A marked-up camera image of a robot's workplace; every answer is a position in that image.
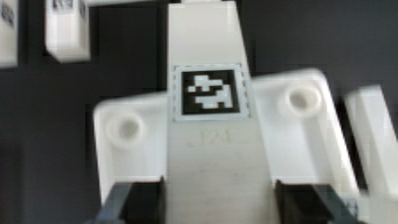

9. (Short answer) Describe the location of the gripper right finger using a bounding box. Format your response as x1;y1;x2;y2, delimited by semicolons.
276;181;361;224

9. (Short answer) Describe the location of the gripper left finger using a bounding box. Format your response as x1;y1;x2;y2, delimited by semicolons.
88;180;166;224

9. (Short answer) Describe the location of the white desk top tray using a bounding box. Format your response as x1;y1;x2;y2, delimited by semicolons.
93;67;363;209

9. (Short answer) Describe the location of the white desk leg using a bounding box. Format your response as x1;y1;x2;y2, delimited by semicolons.
167;0;274;224
0;0;18;69
45;0;91;63

